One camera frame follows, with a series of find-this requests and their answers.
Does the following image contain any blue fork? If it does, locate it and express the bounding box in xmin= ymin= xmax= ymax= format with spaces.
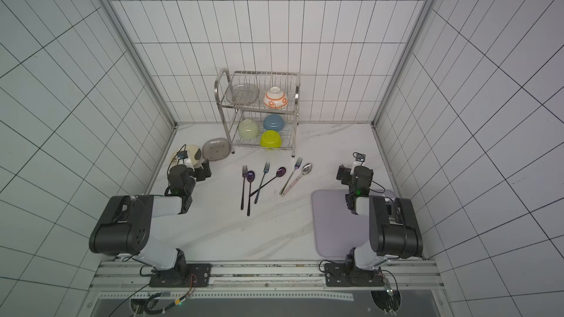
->
xmin=254 ymin=161 xmax=270 ymax=204

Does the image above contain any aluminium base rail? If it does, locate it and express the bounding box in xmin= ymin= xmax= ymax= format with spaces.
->
xmin=85 ymin=260 xmax=447 ymax=308

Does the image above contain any steel two-tier dish rack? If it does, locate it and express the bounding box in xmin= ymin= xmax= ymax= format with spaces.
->
xmin=214 ymin=68 xmax=301 ymax=156

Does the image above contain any clear glass plate in rack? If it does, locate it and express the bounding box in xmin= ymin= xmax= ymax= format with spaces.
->
xmin=226 ymin=84 xmax=260 ymax=106

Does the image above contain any dark purple spoon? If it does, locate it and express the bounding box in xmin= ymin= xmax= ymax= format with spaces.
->
xmin=249 ymin=166 xmax=287 ymax=198

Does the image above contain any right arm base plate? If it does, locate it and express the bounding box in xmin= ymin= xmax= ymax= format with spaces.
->
xmin=318 ymin=260 xmax=384 ymax=288

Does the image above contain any grey oval plate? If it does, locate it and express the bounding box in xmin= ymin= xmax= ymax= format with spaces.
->
xmin=201 ymin=137 xmax=231 ymax=161

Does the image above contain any rainbow handled fork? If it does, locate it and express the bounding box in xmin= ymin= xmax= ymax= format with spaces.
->
xmin=279 ymin=157 xmax=303 ymax=196

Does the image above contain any lime green bowl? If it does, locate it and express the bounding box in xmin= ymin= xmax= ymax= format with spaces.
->
xmin=260 ymin=130 xmax=282 ymax=148

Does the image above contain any pink handled silver spoon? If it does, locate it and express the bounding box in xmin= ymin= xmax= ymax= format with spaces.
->
xmin=282 ymin=163 xmax=313 ymax=196

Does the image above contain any lilac rectangular placemat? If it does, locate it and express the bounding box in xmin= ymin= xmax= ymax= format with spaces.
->
xmin=311 ymin=189 xmax=399 ymax=269

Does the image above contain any blue bowl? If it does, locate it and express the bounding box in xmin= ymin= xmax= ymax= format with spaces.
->
xmin=263 ymin=114 xmax=285 ymax=132

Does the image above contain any pale green bowl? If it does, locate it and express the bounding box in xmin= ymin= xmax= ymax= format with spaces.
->
xmin=238 ymin=119 xmax=260 ymax=140

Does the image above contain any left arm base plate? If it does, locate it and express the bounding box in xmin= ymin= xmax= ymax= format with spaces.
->
xmin=149 ymin=264 xmax=212 ymax=289

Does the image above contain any purple fork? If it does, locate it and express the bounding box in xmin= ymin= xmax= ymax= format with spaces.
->
xmin=240 ymin=165 xmax=248 ymax=211

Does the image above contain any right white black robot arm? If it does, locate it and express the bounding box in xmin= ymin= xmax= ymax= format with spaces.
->
xmin=336 ymin=165 xmax=424 ymax=281

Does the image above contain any cream round plate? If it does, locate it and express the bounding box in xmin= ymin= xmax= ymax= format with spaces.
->
xmin=171 ymin=145 xmax=204 ymax=169

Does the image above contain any white orange patterned bowl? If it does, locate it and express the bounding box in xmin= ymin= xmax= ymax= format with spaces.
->
xmin=263 ymin=87 xmax=289 ymax=109

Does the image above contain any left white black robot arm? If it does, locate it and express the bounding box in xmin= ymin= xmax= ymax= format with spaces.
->
xmin=89 ymin=161 xmax=212 ymax=288

